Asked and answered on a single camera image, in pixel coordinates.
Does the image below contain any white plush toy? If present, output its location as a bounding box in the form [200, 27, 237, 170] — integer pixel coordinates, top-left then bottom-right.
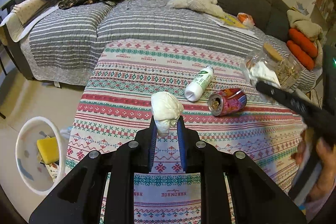
[167, 0, 225, 18]

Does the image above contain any white plastic trash bin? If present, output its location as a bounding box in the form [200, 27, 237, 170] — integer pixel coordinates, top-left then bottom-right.
[15, 117, 70, 196]

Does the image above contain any white paper trash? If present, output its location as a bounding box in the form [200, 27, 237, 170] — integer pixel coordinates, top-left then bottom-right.
[248, 61, 281, 88]

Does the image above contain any patterned handmade tablecloth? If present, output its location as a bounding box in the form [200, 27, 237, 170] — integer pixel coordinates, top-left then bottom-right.
[66, 39, 305, 223]

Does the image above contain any cream dotted pillow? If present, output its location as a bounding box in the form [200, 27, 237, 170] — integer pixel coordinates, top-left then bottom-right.
[11, 0, 48, 24]

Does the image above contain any person's right hand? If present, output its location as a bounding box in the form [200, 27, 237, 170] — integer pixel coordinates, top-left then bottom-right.
[289, 127, 335, 206]

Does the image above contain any grey striped quilt cover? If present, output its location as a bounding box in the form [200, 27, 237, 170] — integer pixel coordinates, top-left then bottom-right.
[19, 0, 317, 93]

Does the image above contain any orange snack bag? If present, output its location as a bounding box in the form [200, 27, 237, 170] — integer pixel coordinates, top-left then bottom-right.
[237, 12, 255, 28]

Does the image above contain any white green spray bottle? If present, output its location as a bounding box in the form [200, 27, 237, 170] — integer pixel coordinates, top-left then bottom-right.
[185, 66, 214, 102]

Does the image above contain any beige fleece blanket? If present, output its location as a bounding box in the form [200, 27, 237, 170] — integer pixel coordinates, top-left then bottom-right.
[286, 10, 323, 42]

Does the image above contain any plastic jar of seeds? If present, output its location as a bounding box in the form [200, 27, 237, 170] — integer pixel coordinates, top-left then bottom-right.
[275, 54, 302, 91]

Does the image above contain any white tissue ball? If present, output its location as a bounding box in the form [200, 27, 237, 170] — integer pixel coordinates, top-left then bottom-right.
[151, 92, 184, 138]

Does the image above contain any yellow sponge in bin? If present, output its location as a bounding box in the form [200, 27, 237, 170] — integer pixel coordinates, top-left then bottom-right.
[37, 137, 59, 164]

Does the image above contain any yellow white magazine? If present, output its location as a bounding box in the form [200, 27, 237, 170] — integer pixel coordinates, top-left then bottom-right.
[204, 14, 258, 39]

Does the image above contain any glass jar with cork lid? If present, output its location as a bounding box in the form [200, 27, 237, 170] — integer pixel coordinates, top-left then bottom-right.
[240, 43, 282, 88]

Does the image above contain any white charger with cable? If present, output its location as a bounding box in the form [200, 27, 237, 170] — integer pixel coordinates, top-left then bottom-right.
[126, 0, 167, 10]

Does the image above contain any crushed red soda can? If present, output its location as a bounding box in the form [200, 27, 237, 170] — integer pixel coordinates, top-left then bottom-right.
[208, 88, 247, 117]

